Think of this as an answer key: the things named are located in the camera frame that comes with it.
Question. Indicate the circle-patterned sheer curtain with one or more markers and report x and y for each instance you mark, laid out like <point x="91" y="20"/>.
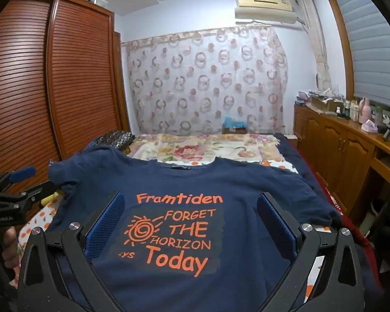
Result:
<point x="208" y="81"/>

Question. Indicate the beige wall air conditioner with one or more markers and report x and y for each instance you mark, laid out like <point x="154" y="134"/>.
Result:
<point x="266" y="9"/>

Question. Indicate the blue box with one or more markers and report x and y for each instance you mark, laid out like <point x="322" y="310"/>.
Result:
<point x="235" y="125"/>

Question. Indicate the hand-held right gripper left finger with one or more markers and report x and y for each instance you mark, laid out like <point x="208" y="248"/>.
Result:
<point x="105" y="224"/>

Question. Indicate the pink bottle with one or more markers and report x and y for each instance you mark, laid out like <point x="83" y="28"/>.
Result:
<point x="366" y="112"/>

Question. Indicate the wooden louvered wardrobe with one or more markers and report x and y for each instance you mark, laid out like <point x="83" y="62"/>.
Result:
<point x="52" y="87"/>

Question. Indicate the wooden sideboard cabinet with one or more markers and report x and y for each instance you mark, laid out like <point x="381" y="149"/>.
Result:
<point x="338" y="149"/>

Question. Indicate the dark blue blanket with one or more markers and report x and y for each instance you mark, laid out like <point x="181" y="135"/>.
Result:
<point x="299" y="169"/>

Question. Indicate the pink tissue box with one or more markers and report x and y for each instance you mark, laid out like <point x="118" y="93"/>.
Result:
<point x="369" y="126"/>

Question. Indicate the beige window curtain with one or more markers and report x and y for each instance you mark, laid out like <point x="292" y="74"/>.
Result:
<point x="317" y="45"/>

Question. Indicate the grey window blind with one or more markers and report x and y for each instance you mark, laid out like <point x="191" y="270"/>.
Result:
<point x="370" y="45"/>

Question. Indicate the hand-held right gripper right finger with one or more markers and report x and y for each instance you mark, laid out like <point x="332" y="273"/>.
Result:
<point x="278" y="224"/>

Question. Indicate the navy blue printed t-shirt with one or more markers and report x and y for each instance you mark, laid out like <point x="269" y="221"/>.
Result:
<point x="188" y="182"/>

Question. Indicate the floral blanket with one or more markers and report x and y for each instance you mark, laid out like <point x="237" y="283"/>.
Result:
<point x="198" y="149"/>

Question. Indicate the red bed cover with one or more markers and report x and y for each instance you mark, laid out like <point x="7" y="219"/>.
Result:
<point x="357" y="224"/>

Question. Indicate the orange-fruit print bed sheet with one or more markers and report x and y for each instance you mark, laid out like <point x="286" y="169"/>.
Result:
<point x="35" y="227"/>

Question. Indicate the person's left hand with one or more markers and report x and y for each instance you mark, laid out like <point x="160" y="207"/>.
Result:
<point x="10" y="247"/>

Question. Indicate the black circle-patterned folded cloth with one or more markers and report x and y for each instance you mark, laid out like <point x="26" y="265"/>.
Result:
<point x="113" y="139"/>

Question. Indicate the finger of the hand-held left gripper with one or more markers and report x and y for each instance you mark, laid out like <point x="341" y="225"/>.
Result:
<point x="39" y="191"/>
<point x="22" y="172"/>

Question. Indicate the cardboard box of clutter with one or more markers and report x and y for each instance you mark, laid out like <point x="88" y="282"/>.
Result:
<point x="325" y="102"/>

